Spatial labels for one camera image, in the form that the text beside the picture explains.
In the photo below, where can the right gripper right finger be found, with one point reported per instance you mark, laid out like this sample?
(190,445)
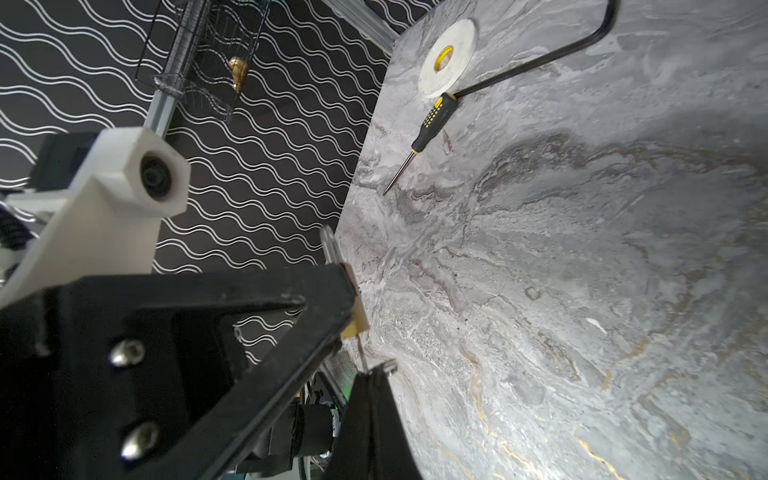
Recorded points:
(390,453)

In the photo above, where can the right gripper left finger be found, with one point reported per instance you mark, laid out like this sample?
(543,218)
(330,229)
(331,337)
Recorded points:
(353,452)

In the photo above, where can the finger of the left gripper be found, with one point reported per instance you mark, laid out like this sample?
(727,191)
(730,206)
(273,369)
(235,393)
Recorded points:
(160,376)

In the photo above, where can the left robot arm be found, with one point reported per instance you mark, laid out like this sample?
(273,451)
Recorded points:
(294,432)

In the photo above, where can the black hex key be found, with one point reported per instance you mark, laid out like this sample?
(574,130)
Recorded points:
(607,23)

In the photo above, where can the brass item in basket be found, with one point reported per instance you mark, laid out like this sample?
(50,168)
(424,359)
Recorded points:
(239,68)

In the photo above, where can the yellow black screwdriver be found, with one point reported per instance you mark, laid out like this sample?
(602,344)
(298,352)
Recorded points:
(439,115)

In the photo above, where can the white tape roll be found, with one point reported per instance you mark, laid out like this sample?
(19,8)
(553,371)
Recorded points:
(448,59)

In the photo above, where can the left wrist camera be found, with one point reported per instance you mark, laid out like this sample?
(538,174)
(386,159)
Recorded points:
(107,220)

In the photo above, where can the black wire basket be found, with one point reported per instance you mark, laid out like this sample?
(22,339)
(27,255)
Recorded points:
(187,48)

